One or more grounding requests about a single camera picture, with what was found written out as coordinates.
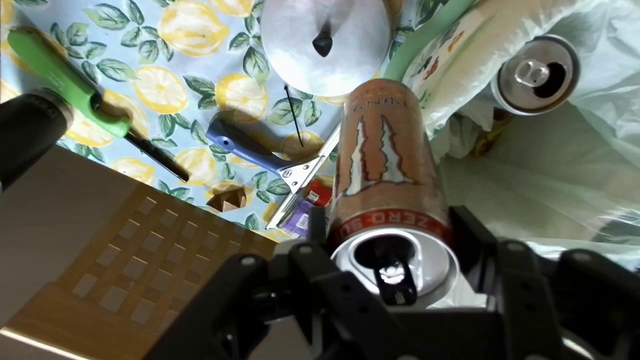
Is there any black cylinder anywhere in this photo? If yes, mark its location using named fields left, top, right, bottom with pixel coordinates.
left=0, top=91, right=74, bottom=192

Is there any blue handled squeegee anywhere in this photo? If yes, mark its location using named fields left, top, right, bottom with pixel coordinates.
left=205, top=117, right=342, bottom=231

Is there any green handled screwdriver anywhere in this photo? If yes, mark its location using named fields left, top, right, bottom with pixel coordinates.
left=7, top=26, right=191, bottom=184

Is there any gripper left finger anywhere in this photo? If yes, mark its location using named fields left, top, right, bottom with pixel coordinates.
left=144, top=205, right=401, bottom=360

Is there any tall orange drink can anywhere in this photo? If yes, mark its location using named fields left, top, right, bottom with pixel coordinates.
left=327, top=77, right=461, bottom=308

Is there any purple packet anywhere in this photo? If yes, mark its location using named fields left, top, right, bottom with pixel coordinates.
left=279, top=197, right=315, bottom=239

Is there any small brown wooden block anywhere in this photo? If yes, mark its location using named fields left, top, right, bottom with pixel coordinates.
left=207, top=186, right=248, bottom=214

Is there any silver drink can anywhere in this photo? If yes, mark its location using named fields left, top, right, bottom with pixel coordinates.
left=490, top=34, right=582, bottom=117

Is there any thin black stick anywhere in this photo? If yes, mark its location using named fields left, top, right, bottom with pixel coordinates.
left=283, top=83, right=305, bottom=148

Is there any lemon print tablecloth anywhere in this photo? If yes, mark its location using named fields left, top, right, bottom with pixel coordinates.
left=0, top=0, right=426, bottom=243

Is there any red packet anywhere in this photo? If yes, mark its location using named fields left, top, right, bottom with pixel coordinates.
left=304, top=180, right=334, bottom=207

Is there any silver pot lid black knob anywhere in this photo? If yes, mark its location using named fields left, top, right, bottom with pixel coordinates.
left=260, top=0, right=392, bottom=97

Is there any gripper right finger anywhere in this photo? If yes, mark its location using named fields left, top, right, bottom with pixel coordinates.
left=450, top=205, right=640, bottom=360

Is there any white plastic bin bag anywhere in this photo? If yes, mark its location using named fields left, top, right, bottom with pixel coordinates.
left=400, top=0, right=640, bottom=308

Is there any wooden lattice chair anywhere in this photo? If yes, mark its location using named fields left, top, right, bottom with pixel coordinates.
left=0, top=145, right=279, bottom=360

